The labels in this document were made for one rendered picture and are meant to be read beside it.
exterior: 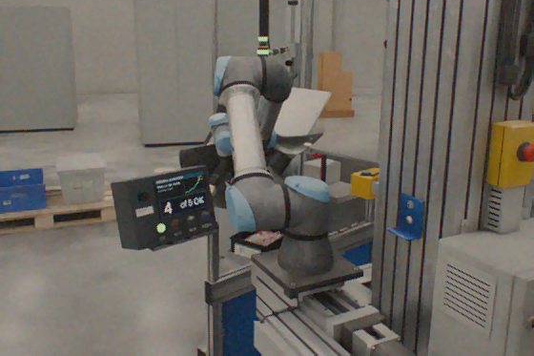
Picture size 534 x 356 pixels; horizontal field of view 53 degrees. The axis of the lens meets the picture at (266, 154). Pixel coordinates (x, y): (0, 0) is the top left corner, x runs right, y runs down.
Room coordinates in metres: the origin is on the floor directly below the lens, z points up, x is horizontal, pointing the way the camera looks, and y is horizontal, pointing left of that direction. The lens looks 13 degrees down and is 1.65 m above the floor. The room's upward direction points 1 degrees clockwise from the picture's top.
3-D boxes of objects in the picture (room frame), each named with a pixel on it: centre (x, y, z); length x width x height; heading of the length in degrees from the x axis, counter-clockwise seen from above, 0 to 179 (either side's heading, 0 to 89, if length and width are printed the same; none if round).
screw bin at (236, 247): (1.94, 0.01, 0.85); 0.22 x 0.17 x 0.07; 148
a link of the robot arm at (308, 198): (1.32, -0.10, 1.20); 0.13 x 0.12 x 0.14; 102
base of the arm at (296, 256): (1.33, -0.11, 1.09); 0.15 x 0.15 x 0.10
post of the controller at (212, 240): (1.57, 0.17, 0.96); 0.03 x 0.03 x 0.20; 42
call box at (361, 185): (2.13, -0.44, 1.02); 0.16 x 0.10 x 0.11; 132
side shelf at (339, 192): (2.65, -0.31, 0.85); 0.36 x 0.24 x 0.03; 42
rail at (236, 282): (1.86, -0.15, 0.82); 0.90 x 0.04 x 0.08; 132
